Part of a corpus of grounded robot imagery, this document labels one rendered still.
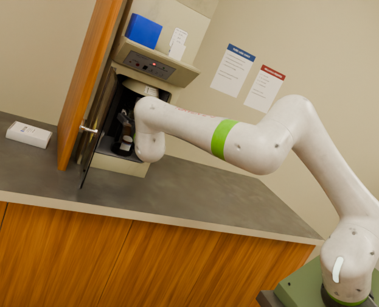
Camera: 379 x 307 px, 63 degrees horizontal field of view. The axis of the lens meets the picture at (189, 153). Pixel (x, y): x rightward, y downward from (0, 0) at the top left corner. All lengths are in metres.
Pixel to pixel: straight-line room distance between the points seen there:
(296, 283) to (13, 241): 1.00
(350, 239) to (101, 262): 0.94
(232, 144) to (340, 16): 1.73
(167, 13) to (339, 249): 1.01
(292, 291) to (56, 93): 1.40
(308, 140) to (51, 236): 0.95
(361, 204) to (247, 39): 1.28
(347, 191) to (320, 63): 1.50
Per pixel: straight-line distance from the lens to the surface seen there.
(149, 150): 1.07
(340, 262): 0.96
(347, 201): 1.01
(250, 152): 0.77
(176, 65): 1.26
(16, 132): 1.49
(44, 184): 1.23
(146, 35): 1.21
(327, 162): 0.94
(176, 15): 1.35
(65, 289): 1.49
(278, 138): 0.80
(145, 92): 1.38
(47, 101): 1.78
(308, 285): 1.20
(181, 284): 1.65
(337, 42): 2.44
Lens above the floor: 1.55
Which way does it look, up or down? 16 degrees down
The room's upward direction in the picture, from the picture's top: 25 degrees clockwise
